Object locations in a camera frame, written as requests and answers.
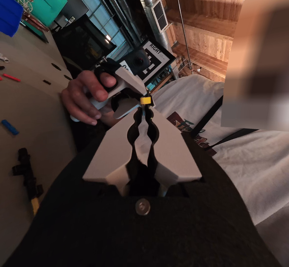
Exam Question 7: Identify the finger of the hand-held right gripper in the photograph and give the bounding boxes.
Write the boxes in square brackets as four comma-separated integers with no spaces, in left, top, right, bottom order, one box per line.
[115,66,148,97]

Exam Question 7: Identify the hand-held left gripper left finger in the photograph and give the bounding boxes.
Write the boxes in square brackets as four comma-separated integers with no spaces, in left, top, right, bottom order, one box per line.
[82,108,143,196]

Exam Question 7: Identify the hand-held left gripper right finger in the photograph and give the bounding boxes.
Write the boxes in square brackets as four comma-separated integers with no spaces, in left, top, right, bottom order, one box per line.
[146,109,202,197]

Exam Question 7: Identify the yellow lego connector grey axle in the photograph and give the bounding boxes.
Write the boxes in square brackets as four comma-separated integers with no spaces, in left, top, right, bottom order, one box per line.
[140,96,152,117]

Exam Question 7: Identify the black lego beam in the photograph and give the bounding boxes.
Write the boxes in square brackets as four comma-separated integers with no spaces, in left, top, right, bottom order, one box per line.
[12,147,44,201]

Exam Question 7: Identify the blue lego axle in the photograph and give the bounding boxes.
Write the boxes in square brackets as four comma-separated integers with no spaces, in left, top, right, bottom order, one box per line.
[1,119,19,135]

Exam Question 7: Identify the scattered small lego pins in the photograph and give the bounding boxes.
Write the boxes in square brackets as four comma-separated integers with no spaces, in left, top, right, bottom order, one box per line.
[0,54,52,86]

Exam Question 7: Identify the person's right hand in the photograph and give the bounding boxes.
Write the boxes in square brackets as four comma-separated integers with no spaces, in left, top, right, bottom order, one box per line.
[61,69,118,126]

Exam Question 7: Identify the white vent grille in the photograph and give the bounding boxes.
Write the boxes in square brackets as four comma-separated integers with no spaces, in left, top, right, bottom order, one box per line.
[151,0,170,33]

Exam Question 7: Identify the grey ceiling pipe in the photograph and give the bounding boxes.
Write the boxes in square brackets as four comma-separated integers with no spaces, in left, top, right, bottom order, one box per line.
[173,0,193,69]

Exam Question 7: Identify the black office chair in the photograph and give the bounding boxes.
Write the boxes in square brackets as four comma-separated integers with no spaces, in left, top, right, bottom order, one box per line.
[53,19,117,73]

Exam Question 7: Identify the person in white T-shirt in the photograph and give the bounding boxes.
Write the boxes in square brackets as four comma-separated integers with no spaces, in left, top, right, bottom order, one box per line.
[154,74,289,267]

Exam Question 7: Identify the red book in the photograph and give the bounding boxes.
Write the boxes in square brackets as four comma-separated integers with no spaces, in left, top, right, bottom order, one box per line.
[21,12,49,31]

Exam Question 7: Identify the blue plastic bin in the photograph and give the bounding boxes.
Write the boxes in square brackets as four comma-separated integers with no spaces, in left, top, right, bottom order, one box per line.
[0,0,24,38]

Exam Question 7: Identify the silver ventilation duct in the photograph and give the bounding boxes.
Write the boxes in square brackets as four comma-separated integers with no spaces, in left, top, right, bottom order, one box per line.
[131,0,172,51]

